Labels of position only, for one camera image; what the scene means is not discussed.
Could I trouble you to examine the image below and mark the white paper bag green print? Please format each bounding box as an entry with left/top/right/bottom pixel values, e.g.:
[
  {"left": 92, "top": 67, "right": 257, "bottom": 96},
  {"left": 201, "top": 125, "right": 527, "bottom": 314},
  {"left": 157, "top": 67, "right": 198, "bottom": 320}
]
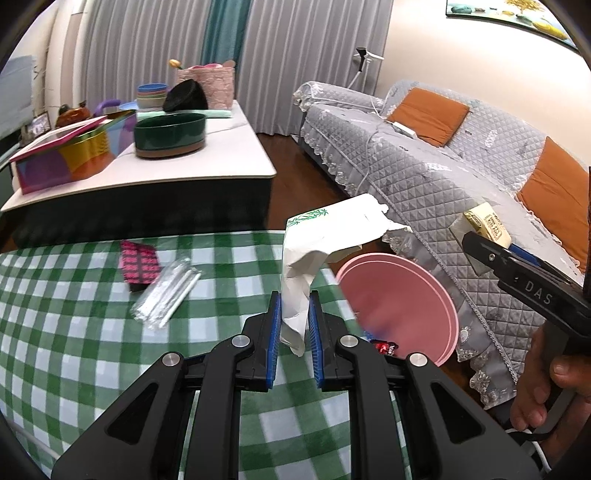
[{"left": 280, "top": 194, "right": 412, "bottom": 357}]

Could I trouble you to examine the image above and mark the yellow tissue pack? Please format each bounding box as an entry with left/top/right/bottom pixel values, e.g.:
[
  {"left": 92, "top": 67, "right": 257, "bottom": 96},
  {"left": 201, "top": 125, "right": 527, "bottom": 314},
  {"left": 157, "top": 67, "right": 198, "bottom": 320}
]
[{"left": 449, "top": 202, "right": 512, "bottom": 277}]

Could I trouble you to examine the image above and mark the right hand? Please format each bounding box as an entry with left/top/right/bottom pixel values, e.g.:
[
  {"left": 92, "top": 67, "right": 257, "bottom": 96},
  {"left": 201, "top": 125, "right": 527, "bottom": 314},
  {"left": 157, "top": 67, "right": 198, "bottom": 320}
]
[{"left": 510, "top": 327, "right": 591, "bottom": 465}]

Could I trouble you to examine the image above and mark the red candy wrapper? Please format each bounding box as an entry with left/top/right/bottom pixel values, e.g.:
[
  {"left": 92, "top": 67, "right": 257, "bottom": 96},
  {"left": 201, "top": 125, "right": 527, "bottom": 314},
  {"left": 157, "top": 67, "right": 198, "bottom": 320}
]
[{"left": 370, "top": 339, "right": 399, "bottom": 357}]

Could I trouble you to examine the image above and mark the pink plastic basin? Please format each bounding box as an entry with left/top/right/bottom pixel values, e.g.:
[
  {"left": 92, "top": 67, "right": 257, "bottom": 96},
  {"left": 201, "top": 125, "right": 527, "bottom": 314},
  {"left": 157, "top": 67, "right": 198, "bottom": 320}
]
[{"left": 337, "top": 253, "right": 460, "bottom": 366}]

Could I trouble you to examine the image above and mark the clear plastic wrapper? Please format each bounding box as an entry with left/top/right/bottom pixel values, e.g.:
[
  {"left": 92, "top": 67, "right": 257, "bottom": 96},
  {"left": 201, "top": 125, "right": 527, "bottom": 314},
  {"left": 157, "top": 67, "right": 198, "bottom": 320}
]
[{"left": 130, "top": 258, "right": 201, "bottom": 330}]

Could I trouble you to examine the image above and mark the orange cushion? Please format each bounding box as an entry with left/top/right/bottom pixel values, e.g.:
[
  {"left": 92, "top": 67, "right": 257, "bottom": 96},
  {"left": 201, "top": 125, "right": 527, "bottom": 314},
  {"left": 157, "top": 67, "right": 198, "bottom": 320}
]
[
  {"left": 387, "top": 87, "right": 470, "bottom": 147},
  {"left": 517, "top": 137, "right": 589, "bottom": 273}
]

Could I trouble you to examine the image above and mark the pink black patterned packet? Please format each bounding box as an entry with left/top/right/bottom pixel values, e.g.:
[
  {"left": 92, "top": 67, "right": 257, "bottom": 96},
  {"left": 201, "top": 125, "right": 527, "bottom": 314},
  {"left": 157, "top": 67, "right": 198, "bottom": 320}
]
[{"left": 120, "top": 240, "right": 161, "bottom": 292}]

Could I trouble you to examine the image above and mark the white coffee table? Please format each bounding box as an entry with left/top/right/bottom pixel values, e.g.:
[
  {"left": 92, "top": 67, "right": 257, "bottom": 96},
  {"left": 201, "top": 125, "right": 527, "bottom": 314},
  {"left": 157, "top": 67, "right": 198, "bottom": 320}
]
[{"left": 1, "top": 104, "right": 276, "bottom": 248}]

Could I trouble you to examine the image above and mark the grey quilted sofa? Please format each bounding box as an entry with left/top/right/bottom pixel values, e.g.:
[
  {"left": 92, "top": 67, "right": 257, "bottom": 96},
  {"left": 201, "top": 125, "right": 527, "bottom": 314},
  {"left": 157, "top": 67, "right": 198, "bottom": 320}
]
[{"left": 294, "top": 80, "right": 583, "bottom": 408}]

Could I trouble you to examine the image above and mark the green checkered tablecloth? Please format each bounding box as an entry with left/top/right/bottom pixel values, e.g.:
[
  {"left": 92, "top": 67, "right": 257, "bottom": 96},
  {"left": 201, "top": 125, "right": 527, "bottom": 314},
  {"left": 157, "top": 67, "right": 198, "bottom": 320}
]
[{"left": 0, "top": 230, "right": 412, "bottom": 480}]

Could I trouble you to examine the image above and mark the white power strip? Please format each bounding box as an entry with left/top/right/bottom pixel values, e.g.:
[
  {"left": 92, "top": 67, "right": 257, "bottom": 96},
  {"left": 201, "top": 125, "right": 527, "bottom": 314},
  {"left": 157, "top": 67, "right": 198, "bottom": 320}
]
[{"left": 392, "top": 122, "right": 418, "bottom": 139}]

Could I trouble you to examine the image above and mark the dark green round box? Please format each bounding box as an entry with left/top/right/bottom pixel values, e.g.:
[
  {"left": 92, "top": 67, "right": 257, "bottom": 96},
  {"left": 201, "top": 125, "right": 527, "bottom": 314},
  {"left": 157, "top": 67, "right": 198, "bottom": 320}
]
[{"left": 134, "top": 112, "right": 206, "bottom": 160}]

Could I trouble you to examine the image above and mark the black hat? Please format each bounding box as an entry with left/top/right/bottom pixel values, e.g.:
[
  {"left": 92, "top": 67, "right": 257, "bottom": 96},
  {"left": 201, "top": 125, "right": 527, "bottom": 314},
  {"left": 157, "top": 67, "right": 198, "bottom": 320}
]
[{"left": 162, "top": 79, "right": 208, "bottom": 113}]

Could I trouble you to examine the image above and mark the pink fabric basket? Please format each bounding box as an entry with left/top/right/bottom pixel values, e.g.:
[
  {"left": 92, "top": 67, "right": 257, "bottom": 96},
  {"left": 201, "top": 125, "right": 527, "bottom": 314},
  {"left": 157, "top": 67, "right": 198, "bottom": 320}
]
[{"left": 176, "top": 60, "right": 235, "bottom": 110}]

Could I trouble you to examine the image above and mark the colourful gift box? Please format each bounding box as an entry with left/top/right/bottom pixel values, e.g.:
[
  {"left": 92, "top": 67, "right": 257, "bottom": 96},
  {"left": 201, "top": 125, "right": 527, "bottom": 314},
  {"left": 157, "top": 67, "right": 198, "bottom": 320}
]
[{"left": 9, "top": 110, "right": 137, "bottom": 194}]

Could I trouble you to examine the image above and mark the stack of coloured bowls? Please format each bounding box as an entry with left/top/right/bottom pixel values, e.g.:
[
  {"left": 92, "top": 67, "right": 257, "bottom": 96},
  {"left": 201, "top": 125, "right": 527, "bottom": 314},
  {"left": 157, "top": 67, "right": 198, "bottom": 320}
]
[{"left": 136, "top": 83, "right": 167, "bottom": 109}]

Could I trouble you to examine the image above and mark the brown teapot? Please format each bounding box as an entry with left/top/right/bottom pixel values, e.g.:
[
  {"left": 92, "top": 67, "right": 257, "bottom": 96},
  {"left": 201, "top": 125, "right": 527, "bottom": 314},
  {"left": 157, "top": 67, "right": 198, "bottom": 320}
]
[{"left": 55, "top": 101, "right": 92, "bottom": 128}]

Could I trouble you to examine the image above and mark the teal curtain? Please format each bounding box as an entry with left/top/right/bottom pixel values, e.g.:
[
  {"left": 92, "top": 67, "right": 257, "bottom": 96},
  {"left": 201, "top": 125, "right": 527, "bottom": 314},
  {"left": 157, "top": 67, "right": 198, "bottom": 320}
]
[{"left": 200, "top": 0, "right": 252, "bottom": 64}]

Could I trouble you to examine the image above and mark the grey curtain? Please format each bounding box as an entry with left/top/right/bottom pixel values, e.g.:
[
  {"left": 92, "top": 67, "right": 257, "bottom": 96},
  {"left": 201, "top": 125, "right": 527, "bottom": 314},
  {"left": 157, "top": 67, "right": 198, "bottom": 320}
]
[{"left": 80, "top": 1, "right": 393, "bottom": 135}]

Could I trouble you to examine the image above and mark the white air conditioner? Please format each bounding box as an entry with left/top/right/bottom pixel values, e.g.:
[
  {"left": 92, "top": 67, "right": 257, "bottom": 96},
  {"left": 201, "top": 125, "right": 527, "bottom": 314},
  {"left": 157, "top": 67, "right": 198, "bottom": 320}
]
[{"left": 43, "top": 1, "right": 86, "bottom": 122}]

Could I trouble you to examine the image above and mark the grey covered television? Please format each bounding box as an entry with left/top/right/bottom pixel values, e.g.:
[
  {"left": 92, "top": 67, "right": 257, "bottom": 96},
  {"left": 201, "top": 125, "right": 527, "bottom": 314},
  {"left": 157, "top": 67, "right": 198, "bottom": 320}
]
[{"left": 0, "top": 55, "right": 34, "bottom": 139}]

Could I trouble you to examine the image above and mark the white cable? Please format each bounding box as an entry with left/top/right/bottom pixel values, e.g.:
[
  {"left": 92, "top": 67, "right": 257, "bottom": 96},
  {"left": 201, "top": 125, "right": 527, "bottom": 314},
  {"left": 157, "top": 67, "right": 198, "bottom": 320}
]
[{"left": 353, "top": 108, "right": 394, "bottom": 197}]

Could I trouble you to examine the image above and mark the wall painting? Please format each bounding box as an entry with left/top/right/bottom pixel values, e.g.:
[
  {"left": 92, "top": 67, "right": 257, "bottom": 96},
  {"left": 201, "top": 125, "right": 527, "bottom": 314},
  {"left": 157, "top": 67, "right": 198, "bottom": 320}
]
[{"left": 446, "top": 0, "right": 578, "bottom": 51}]

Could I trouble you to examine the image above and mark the small photo frame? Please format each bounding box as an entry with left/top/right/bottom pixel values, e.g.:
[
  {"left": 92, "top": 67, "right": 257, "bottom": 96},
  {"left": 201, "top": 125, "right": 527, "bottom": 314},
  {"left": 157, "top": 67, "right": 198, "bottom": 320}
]
[{"left": 26, "top": 111, "right": 52, "bottom": 139}]

